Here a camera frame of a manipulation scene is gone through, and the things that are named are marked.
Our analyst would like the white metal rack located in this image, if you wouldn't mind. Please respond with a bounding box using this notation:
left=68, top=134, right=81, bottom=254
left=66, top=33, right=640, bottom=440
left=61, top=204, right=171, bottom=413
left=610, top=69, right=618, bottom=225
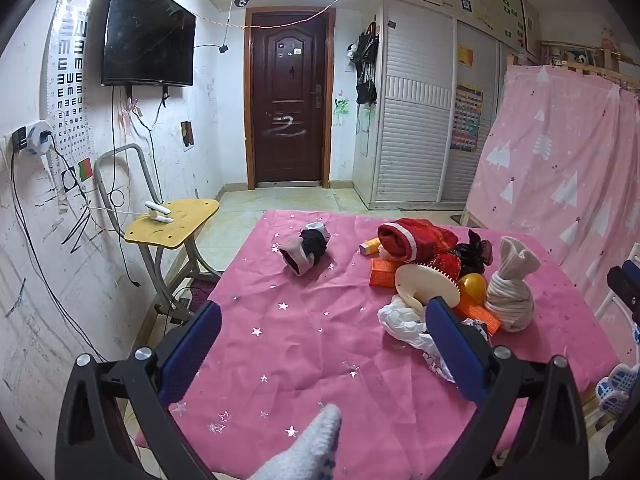
left=595, top=242, right=640, bottom=362

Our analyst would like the red cloth with white trim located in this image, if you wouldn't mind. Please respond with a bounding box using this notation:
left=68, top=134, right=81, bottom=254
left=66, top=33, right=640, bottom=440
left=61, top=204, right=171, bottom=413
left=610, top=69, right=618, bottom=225
left=377, top=217, right=460, bottom=264

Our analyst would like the yellow wooden chair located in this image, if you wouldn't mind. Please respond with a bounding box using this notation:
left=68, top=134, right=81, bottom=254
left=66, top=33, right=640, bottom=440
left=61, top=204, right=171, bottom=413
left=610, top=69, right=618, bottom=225
left=95, top=143, right=222, bottom=324

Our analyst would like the pink tree-print bedsheet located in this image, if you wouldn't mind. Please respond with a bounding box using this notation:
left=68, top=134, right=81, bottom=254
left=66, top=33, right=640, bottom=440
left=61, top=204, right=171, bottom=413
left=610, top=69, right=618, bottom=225
left=465, top=64, right=640, bottom=322

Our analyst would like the small white device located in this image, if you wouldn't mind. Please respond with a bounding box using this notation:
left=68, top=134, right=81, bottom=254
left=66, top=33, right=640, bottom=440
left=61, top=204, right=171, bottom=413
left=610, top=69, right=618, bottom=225
left=143, top=200, right=175, bottom=225

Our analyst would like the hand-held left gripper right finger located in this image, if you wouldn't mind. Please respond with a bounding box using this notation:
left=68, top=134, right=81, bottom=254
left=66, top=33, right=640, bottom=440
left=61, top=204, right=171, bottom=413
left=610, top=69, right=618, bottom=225
left=424, top=296, right=592, bottom=480

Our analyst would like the colourful grid poster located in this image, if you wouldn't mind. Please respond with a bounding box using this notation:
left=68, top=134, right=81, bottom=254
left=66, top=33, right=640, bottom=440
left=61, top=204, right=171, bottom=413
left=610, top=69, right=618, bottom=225
left=450, top=82, right=484, bottom=153

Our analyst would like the white rolled sock bundle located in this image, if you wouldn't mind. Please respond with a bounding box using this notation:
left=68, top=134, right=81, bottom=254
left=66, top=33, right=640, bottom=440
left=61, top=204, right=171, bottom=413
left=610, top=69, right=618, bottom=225
left=484, top=235, right=541, bottom=334

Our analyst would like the blue white slipper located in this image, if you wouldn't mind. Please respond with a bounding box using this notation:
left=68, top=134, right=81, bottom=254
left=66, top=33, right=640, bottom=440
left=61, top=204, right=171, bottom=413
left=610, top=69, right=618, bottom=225
left=594, top=363, right=640, bottom=414

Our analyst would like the black hanging bag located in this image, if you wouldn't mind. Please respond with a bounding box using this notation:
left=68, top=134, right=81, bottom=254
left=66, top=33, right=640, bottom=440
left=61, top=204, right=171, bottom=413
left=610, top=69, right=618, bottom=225
left=348, top=21, right=381, bottom=64
left=355, top=78, right=379, bottom=106

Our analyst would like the cream plastic comb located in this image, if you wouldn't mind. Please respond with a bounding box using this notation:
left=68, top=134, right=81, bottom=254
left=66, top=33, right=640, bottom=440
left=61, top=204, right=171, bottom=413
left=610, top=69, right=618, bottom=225
left=394, top=263, right=461, bottom=319

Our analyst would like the dark brown door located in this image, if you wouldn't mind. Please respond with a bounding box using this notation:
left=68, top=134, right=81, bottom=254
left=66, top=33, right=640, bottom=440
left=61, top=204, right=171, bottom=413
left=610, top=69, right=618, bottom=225
left=244, top=7, right=335, bottom=190

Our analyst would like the orange cardboard box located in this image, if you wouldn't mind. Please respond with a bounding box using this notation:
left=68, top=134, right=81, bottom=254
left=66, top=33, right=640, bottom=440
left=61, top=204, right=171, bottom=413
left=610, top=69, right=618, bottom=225
left=369, top=258, right=401, bottom=289
left=457, top=294, right=501, bottom=336

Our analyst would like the white plug adapter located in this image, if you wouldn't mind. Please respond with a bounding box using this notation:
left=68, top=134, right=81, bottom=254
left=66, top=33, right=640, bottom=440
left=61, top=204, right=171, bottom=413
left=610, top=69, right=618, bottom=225
left=26, top=119, right=54, bottom=156

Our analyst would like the pink star tablecloth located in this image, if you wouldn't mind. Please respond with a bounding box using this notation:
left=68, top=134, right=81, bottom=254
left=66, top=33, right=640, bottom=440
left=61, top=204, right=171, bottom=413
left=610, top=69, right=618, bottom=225
left=134, top=209, right=621, bottom=480

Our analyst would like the black plastic bag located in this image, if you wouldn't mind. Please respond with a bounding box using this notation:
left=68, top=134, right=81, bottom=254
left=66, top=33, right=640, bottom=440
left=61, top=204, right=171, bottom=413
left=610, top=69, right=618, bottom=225
left=455, top=228, right=495, bottom=277

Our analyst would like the yellow ball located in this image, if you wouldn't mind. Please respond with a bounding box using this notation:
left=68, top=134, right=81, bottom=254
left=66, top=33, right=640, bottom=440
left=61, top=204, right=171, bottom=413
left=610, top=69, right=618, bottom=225
left=458, top=273, right=488, bottom=305

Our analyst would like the black wall television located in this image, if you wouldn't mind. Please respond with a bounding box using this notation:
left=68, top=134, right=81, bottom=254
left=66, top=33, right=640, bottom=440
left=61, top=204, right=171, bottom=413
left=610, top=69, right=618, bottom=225
left=100, top=0, right=197, bottom=88

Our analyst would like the grey black rolled sock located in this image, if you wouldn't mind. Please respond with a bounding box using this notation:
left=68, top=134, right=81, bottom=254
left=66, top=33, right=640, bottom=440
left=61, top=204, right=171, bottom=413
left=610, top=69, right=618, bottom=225
left=278, top=222, right=332, bottom=276

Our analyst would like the wooden bed frame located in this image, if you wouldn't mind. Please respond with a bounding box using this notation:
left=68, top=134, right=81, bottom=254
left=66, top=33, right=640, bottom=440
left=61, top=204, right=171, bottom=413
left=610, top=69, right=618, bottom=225
left=505, top=39, right=640, bottom=97

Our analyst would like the white plastic bag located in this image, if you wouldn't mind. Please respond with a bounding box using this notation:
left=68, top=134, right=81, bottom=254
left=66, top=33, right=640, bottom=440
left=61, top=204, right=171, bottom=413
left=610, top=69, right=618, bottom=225
left=377, top=295, right=454, bottom=382

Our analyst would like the white louvered wardrobe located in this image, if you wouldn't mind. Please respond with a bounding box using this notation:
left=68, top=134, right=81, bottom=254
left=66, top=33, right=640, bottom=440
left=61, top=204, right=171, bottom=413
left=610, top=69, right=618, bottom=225
left=369, top=0, right=522, bottom=211

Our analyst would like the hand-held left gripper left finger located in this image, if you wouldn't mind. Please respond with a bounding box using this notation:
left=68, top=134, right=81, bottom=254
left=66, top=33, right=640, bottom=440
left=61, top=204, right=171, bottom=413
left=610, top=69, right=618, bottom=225
left=54, top=301, right=223, bottom=480

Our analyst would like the white eye chart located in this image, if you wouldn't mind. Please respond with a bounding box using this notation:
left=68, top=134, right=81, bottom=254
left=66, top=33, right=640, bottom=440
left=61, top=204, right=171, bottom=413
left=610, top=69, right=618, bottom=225
left=46, top=0, right=93, bottom=192

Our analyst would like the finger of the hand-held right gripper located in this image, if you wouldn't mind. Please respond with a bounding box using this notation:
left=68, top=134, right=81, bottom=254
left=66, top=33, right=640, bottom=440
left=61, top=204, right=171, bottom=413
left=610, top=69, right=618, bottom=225
left=606, top=260, right=640, bottom=345

